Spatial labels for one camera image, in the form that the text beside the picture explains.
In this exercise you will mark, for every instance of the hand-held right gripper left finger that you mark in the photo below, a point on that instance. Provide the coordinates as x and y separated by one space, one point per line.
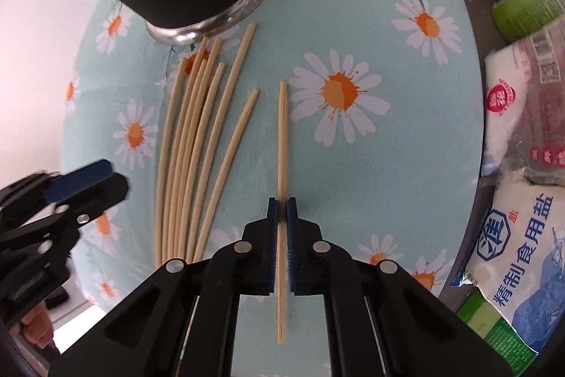
273 227

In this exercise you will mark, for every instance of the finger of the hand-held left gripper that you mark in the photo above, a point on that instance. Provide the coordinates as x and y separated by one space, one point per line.
79 178
103 192

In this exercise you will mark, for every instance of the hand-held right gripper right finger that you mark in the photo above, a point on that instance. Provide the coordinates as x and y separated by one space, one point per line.
290 235

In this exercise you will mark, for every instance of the row of wooden chopsticks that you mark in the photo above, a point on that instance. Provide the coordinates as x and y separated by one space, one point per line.
176 204

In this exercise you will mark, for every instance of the pale wooden chopstick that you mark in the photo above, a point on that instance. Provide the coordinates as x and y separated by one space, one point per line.
282 138

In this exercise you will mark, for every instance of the person's left hand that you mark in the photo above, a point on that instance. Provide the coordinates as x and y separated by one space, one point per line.
39 328

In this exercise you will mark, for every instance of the daisy print tablecloth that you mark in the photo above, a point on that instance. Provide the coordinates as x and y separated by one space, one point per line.
353 160

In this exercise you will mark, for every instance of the bright green food packet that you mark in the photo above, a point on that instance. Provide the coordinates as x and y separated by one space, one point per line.
494 333

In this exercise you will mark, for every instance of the white and blue salt bag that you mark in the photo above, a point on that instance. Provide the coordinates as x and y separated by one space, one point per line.
521 253

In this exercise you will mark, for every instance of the white red logo sugar bag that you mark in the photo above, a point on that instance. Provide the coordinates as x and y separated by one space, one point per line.
503 129

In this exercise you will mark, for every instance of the clear pink print packet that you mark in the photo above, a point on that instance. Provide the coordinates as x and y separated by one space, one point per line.
544 116

